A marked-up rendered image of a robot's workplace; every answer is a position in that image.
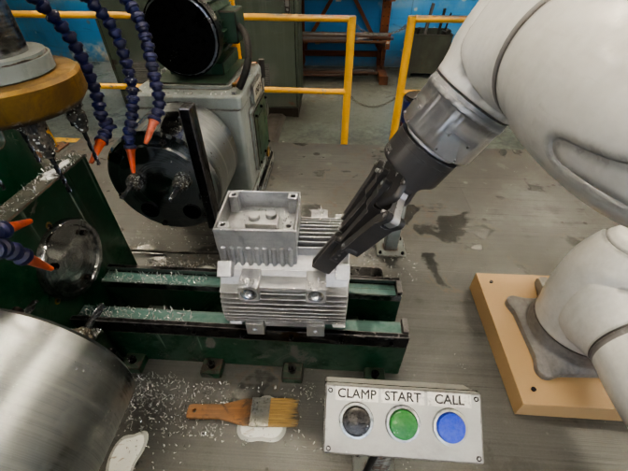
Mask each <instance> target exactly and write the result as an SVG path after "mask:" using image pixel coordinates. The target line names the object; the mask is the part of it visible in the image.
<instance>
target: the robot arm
mask: <svg viewBox="0 0 628 471"><path fill-rule="evenodd" d="M404 120H405V122H404V123H403V124H402V125H401V126H400V128H399V129H398V130H397V131H396V133H395V134H394V135H393V136H392V138H391V139H390V140H389V142H388V143H387V144H386V146H385V148H384V153H385V156H386V159H387V160H388V161H387V162H386V163H385V162H384V161H382V160H380V159H377V160H376V162H375V164H374V166H373V168H372V170H371V172H370V174H369V176H368V177H367V179H366V180H365V181H364V183H363V185H362V186H361V188H360V189H359V191H358V192H357V193H356V194H355V196H354V197H353V199H352V200H351V202H350V204H349V205H348V207H347V208H346V210H345V211H344V213H343V214H342V215H341V220H342V221H343V222H342V223H341V224H340V225H339V227H338V231H336V232H335V234H334V235H333V236H332V237H331V238H330V240H329V241H328V242H327V243H326V244H325V245H324V247H323V248H322V249H321V250H320V252H319V253H318V254H317V255H316V256H315V257H314V259H313V260H312V267H313V268H315V269H317V270H320V271H321V272H323V273H325V274H328V275H329V274H330V273H331V272H332V271H333V270H334V269H335V268H336V267H337V266H338V265H339V264H340V262H341V261H342V260H343V259H344V258H345V257H346V256H347V255H348V254H352V255H354V256H356V257H358V256H360V255H361V254H363V253H364V252H365V251H367V250H368V249H370V248H371V247H373V246H374V245H375V244H377V243H378V242H379V241H380V240H381V239H383V238H384V237H385V236H387V235H388V234H390V233H391V232H394V231H398V230H401V229H403V228H404V227H405V225H406V220H404V219H402V218H401V214H402V211H403V207H406V206H407V205H408V204H409V203H410V202H411V200H412V198H413V197H414V195H415V194H416V193H417V191H420V190H432V189H434V188H435V187H436V186H437V185H438V184H439V183H440V182H441V181H442V180H443V179H444V178H445V177H446V176H447V175H448V174H449V173H450V172H451V171H452V170H453V169H454V168H455V167H456V166H457V165H467V164H469V163H470V162H471V161H472V160H473V159H474V158H475V157H476V156H477V155H479V154H480V153H481V152H482V151H483V150H484V149H485V148H486V147H487V146H488V145H489V144H490V143H491V142H492V141H493V140H494V139H495V138H496V137H497V136H499V135H500V134H502V133H503V132H504V129H505V128H506V127H507V126H508V125H509V126H510V128H511V130H512V132H513V133H514V135H515V136H516V138H518V140H519V141H520V142H521V144H522V145H523V147H524V148H525V149H526V150H527V152H528V153H529V154H530V155H531V156H532V157H533V158H534V159H535V160H536V162H537V163H538V164H539V165H540V166H541V167H542V168H544V169H545V170H546V171H547V172H548V173H549V174H550V175H551V176H552V177H553V178H554V179H555V180H556V181H557V182H559V183H560V184H561V185H562V186H563V187H564V188H565V189H566V190H568V191H569V192H570V193H571V194H573V195H574V196H575V197H576V198H577V199H578V200H580V201H581V202H582V203H584V204H585V205H587V206H588V207H590V208H592V209H593V210H595V211H596V212H598V213H599V214H601V215H603V216H605V217H607V218H608V219H610V220H612V221H614V222H616V223H618V224H620V225H618V226H614V227H611V228H608V229H602V230H600V231H598V232H596V233H594V234H593V235H590V236H588V237H587V238H585V239H583V240H582V241H581V242H579V243H578V244H577V245H576V246H575V247H574V248H573V249H571V250H570V251H569V252H568V253H567V254H566V255H565V256H564V257H563V259H562V260H561V261H560V262H559V264H558V265H557V266H556V268H555V269H554V270H553V272H552V273H551V275H550V276H549V278H546V277H540V278H537V279H536V280H535V288H536V292H537V295H538V297H537V298H523V297H518V296H514V295H510V296H509V297H508V298H507V300H506V301H505V305H506V307H507V309H508V310H509V311H510V312H511V314H512V315H513V317H514V319H515V321H516V323H517V325H518V327H519V329H520V331H521V335H522V337H523V339H524V342H525V344H526V346H527V348H528V350H529V352H530V354H531V356H532V359H533V363H534V370H535V373H536V374H537V375H538V376H539V377H540V378H542V379H544V380H552V379H554V378H599V379H600V380H601V383H602V385H603V386H604V388H605V390H606V392H607V395H608V397H609V399H610V400H611V402H612V404H613V406H614V407H615V408H616V410H617V412H618V413H619V415H620V416H621V419H622V420H623V422H624V424H625V425H626V427H627V428H628V0H479V1H478V2H477V4H476V5H475V6H474V8H473V9H472V10H471V12H470V13H469V15H468V16H467V18H466V19H465V21H464V23H463V24H462V26H461V27H460V29H459V30H458V32H457V33H456V35H455V37H454V38H453V40H452V43H451V45H450V49H449V51H448V52H447V54H446V56H445V58H444V60H443V61H442V63H441V64H440V66H439V67H438V68H437V70H436V71H435V72H434V73H433V74H432V75H431V76H430V77H429V80H428V81H427V82H426V84H425V85H424V86H423V87H422V89H421V90H420V92H419V93H418V94H417V95H416V96H415V97H414V99H413V101H412V102H411V103H410V104H409V106H408V107H407V109H406V110H404Z"/></svg>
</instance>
